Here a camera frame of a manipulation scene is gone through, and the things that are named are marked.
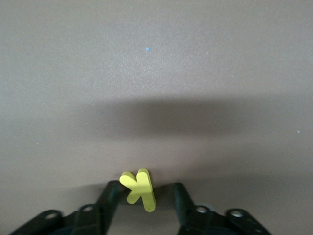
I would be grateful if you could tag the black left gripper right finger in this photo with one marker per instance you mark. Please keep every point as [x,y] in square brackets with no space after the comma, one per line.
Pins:
[185,210]

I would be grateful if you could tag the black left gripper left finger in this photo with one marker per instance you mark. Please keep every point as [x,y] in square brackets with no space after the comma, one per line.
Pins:
[107,208]

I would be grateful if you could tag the yellow letter k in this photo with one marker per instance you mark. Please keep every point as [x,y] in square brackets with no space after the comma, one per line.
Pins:
[144,191]

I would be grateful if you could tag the brown table cover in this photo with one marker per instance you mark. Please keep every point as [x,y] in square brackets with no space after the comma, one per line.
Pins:
[156,73]

